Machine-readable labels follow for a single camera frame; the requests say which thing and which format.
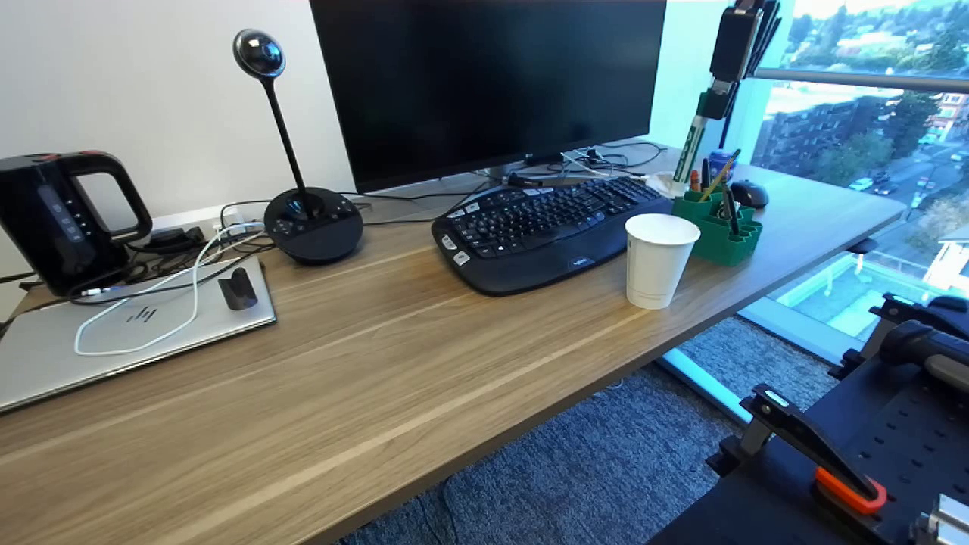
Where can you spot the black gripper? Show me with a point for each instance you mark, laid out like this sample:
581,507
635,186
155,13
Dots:
743,37

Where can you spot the white green marker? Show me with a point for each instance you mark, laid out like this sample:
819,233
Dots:
708,110

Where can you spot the green honeycomb pen holder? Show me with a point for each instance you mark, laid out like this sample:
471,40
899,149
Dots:
727,233

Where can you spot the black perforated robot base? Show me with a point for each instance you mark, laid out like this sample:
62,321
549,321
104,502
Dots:
900,414

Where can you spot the black computer mouse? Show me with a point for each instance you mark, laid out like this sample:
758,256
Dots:
750,196

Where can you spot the white paper cup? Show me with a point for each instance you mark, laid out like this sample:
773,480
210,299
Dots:
658,250

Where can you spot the black computer keyboard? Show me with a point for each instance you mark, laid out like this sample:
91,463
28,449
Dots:
524,237

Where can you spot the black computer monitor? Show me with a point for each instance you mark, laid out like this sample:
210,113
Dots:
445,87

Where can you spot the black orange clamp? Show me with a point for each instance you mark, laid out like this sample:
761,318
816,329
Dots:
835,472

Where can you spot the black conference webcam on stand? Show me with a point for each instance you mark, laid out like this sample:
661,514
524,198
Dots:
310,224

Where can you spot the small black adapter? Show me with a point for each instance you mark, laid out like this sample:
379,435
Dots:
239,288

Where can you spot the black electric kettle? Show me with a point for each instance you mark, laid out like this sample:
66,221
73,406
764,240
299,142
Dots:
60,227

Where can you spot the silver closed laptop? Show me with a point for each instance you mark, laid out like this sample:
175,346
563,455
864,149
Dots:
68,346

